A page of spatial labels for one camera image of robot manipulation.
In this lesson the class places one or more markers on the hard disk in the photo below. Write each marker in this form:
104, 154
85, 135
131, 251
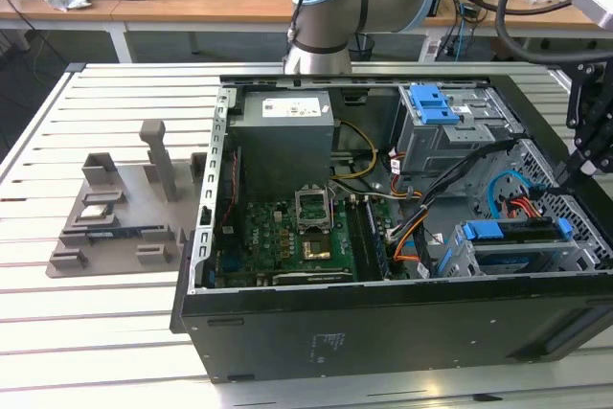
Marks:
483, 229

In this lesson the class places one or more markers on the grey metal disk bay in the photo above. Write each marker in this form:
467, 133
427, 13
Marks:
589, 256

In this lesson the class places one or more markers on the grey metal drive cage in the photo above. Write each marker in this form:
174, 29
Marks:
450, 141

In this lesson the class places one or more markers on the blue plastic drive latch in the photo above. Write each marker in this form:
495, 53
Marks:
431, 105

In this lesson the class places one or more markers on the white power strip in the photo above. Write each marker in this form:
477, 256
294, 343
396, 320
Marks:
432, 51

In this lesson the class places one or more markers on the installed RAM stick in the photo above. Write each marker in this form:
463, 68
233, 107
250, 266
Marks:
377, 246

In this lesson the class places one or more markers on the black RAM slot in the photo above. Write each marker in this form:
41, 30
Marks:
355, 241
365, 241

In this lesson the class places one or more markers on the black mesh waste bin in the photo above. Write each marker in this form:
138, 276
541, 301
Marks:
362, 45

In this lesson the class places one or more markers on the thin metal locking lever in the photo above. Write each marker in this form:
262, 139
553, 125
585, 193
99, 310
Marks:
330, 208

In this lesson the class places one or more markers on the black open PC case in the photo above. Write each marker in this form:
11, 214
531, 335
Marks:
383, 332

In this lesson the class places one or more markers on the CPU socket with gold pins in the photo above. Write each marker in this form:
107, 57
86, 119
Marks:
316, 248

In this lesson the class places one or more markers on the grey power supply unit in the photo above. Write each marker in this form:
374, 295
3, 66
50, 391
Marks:
282, 145

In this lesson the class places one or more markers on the black graphics card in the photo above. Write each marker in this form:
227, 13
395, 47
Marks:
311, 277

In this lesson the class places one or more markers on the green motherboard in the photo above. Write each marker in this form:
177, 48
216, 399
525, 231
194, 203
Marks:
268, 236

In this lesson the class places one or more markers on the grey parts rack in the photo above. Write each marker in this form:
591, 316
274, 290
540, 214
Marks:
139, 217

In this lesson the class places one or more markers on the loose RAM stick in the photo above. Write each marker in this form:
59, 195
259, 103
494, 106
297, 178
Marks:
115, 233

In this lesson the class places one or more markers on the silver CPU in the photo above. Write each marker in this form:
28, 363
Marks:
96, 212

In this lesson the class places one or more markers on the wooden desk white frame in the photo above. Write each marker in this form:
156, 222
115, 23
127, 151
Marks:
167, 2
19, 9

